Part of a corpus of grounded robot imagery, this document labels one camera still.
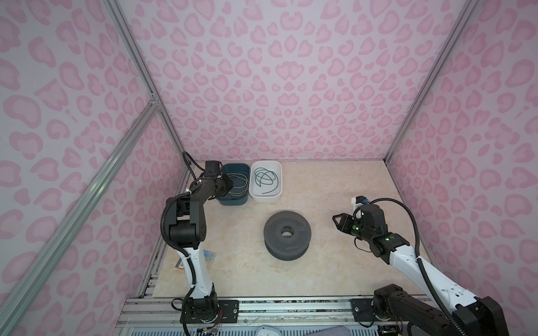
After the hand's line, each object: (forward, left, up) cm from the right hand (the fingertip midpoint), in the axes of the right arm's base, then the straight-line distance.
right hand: (336, 217), depth 82 cm
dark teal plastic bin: (+33, +45, -12) cm, 57 cm away
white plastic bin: (+27, +30, -12) cm, 42 cm away
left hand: (+23, +45, -5) cm, 51 cm away
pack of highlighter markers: (-12, +51, -13) cm, 54 cm away
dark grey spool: (-10, +21, -7) cm, 24 cm away
